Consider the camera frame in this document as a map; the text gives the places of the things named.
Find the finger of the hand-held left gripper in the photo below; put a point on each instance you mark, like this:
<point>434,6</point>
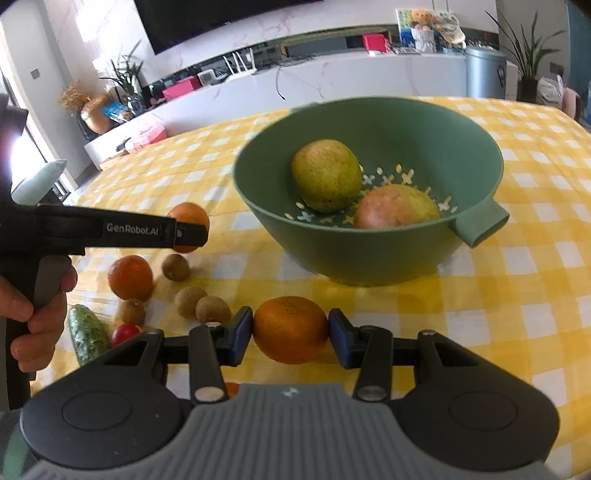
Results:
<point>193,234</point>

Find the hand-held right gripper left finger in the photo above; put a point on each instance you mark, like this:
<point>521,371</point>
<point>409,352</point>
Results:
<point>241,339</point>

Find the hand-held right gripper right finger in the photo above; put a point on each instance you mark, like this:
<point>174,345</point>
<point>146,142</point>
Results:
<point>339,342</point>

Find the brown kiwi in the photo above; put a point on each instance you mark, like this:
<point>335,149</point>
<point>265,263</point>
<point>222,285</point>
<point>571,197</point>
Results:
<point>213,310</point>
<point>133,311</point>
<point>175,266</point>
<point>188,302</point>

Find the red cherry tomato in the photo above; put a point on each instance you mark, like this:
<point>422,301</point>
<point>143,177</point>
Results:
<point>123,334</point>

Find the green cucumber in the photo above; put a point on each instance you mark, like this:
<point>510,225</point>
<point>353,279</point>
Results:
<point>87,339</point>

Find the green colander bowl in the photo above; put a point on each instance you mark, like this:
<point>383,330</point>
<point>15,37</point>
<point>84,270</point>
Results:
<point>415,249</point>

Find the person's left hand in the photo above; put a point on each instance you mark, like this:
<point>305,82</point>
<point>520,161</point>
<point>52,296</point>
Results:
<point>44,323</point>

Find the pale green chair back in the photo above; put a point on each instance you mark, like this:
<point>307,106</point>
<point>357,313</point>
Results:
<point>39,181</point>

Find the pink packet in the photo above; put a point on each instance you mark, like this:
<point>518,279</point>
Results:
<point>148,136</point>

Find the vase with dried flowers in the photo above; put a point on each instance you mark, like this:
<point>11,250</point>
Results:
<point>90,113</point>

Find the blue packet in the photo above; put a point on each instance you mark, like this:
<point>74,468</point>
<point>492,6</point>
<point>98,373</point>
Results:
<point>116,111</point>

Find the yellow-green pear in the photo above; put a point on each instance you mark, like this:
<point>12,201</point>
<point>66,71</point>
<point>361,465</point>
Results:
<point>325,175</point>

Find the pink box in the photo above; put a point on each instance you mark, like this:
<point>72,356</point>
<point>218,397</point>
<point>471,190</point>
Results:
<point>182,88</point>
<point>375,42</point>

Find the reddish yellow mango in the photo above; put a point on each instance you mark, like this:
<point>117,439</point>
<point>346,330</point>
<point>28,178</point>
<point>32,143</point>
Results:
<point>397,207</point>

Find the green potted plant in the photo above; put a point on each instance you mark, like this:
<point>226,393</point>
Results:
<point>127,78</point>

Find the white router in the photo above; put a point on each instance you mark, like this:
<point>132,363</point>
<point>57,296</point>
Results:
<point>240,67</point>

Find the yellow checked tablecloth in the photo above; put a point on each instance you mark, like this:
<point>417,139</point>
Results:
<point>531,277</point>

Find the white marble cabinet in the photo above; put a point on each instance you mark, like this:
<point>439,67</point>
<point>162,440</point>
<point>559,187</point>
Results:
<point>323,78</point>

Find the black television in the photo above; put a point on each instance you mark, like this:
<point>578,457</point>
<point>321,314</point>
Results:
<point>207,18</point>

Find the silver trash can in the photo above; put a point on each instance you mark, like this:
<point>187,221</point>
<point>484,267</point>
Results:
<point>485,74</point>

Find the flower painting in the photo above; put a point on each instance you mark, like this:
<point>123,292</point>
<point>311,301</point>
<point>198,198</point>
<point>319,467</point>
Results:
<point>427,27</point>

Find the white plastic bag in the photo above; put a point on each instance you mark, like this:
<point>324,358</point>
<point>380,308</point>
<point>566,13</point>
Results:
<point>550,92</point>

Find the tall potted plant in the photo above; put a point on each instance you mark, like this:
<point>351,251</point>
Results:
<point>528,60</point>

